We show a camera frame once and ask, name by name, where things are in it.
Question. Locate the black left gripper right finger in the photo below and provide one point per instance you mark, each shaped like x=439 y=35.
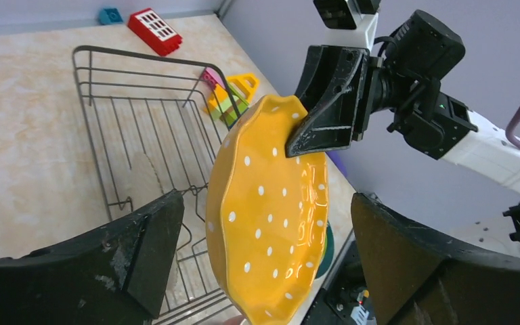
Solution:
x=418 y=275

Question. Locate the white plate teal rim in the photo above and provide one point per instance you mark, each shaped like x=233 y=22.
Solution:
x=328 y=256

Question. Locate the yellow polka dot plate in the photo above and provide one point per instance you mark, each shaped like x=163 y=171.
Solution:
x=266 y=213

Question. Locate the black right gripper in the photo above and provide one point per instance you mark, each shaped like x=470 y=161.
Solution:
x=340 y=87

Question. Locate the small blue toy block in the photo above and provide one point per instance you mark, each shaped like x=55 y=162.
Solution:
x=109 y=16

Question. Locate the grey wire dish rack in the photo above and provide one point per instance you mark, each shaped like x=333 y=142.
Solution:
x=142 y=104

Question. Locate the colourful toy block stack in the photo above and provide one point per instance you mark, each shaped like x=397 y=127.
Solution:
x=222 y=104

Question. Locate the red toy block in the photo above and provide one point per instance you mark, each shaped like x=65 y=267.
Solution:
x=155 y=32

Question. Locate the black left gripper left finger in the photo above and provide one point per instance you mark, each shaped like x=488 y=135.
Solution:
x=114 y=274

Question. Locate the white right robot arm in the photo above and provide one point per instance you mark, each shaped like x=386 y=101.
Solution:
x=421 y=51

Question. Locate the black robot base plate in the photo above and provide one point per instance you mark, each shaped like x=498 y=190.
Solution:
x=344 y=297

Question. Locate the yellow triangle toy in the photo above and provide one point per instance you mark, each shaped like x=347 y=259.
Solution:
x=244 y=86

